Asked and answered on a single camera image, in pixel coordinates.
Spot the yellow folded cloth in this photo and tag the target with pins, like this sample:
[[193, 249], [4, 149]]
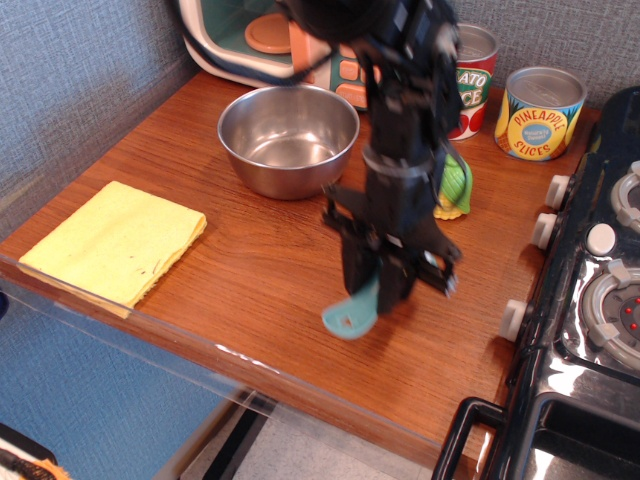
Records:
[[113, 249]]

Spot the pineapple slices can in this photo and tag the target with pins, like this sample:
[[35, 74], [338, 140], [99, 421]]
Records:
[[539, 113]]

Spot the white stove knob top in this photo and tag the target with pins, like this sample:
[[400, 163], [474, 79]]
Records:
[[556, 191]]

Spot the white stove knob middle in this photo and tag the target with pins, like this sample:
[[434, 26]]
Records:
[[543, 229]]

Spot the stainless steel bowl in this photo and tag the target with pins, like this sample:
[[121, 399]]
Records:
[[289, 143]]

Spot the white stove knob bottom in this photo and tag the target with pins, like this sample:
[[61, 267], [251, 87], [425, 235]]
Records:
[[511, 320]]

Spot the toy corn cob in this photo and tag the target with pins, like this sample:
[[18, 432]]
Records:
[[454, 199]]

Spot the white round stove button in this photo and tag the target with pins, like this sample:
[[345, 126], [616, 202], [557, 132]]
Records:
[[600, 239]]

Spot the black toy stove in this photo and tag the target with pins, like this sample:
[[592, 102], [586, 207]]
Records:
[[572, 410]]

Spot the orange microwave plate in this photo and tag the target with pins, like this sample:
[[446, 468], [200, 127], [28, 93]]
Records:
[[269, 34]]

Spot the grey stove burner front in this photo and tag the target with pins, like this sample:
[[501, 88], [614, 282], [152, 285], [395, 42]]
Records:
[[610, 311]]

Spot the grey stove burner back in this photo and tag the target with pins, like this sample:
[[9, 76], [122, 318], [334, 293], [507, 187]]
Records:
[[626, 214]]

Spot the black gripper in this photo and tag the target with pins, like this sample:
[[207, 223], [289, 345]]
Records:
[[392, 221]]

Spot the toy microwave oven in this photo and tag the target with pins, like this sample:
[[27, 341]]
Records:
[[219, 26]]

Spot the grey stove burner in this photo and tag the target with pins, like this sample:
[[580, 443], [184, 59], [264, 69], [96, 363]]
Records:
[[610, 311], [626, 214]]

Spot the tomato sauce can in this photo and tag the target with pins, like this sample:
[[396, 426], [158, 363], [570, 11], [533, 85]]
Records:
[[475, 68]]

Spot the white stove knob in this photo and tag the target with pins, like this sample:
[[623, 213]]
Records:
[[556, 191], [543, 229], [511, 320]]

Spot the teal dish brush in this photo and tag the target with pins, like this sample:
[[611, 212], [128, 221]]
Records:
[[355, 316]]

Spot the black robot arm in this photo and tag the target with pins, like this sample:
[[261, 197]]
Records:
[[408, 51]]

